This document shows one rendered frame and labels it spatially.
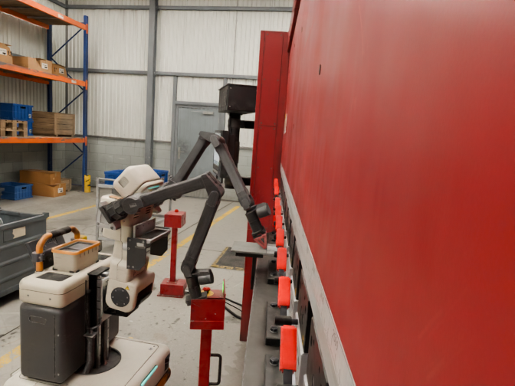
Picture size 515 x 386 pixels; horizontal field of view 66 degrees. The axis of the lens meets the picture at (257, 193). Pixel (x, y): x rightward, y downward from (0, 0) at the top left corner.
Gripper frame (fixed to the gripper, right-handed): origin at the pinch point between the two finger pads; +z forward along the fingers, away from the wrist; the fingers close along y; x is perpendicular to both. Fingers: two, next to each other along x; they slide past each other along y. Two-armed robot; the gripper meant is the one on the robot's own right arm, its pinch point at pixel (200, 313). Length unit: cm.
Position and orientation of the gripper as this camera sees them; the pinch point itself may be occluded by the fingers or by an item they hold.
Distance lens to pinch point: 200.2
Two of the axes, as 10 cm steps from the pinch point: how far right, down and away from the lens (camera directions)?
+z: 2.0, 9.7, 1.7
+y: 9.7, -2.1, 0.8
